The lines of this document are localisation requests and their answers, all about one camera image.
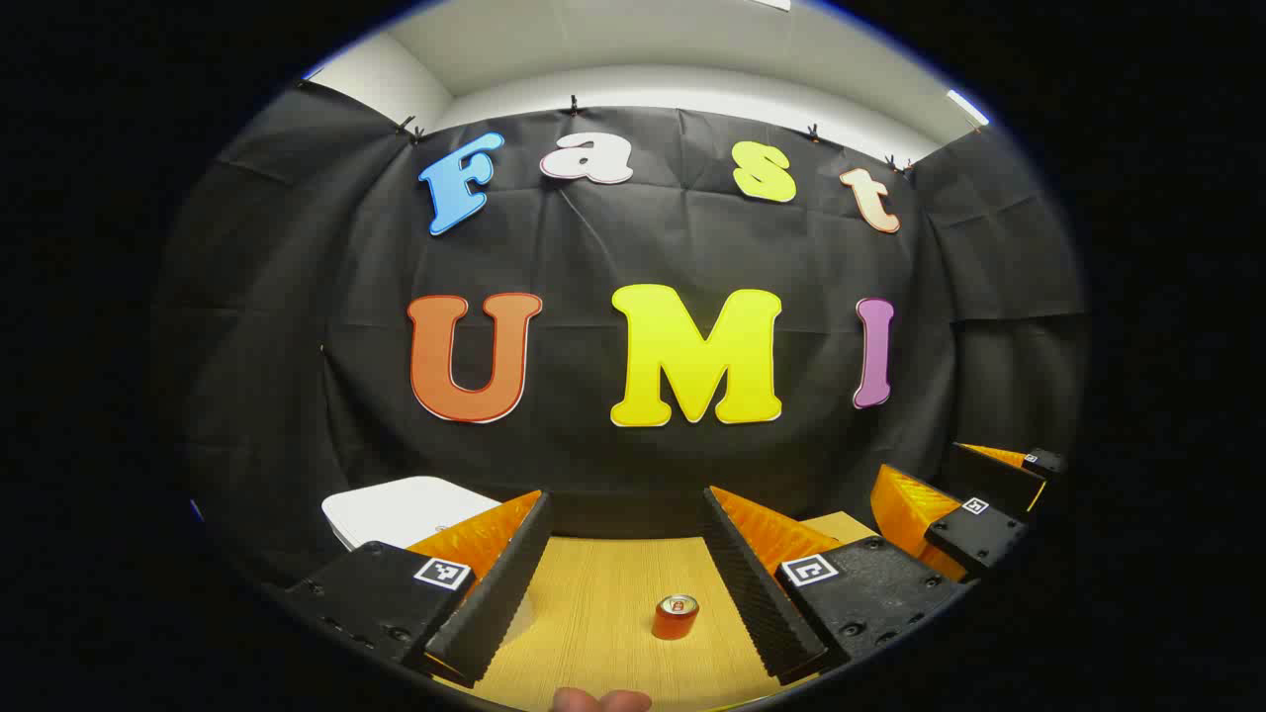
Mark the red pop can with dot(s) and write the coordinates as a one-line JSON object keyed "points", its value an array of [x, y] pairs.
{"points": [[675, 623]]}

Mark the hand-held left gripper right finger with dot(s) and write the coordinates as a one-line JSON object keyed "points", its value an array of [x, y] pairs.
{"points": [[757, 603]]}

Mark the wooden desktop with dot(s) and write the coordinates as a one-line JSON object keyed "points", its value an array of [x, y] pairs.
{"points": [[593, 613]]}

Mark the white desktop garbage bin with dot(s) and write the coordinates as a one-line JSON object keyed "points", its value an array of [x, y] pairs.
{"points": [[396, 509]]}

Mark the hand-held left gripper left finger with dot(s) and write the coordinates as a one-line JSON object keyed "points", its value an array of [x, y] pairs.
{"points": [[499, 593]]}

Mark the black backdrop cloth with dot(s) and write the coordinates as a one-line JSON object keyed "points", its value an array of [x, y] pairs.
{"points": [[593, 247]]}

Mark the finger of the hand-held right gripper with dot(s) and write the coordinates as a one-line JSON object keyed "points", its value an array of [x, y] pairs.
{"points": [[974, 539], [994, 480]]}

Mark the ceiling light panel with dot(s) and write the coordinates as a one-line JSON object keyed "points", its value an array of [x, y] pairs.
{"points": [[967, 107], [773, 4]]}

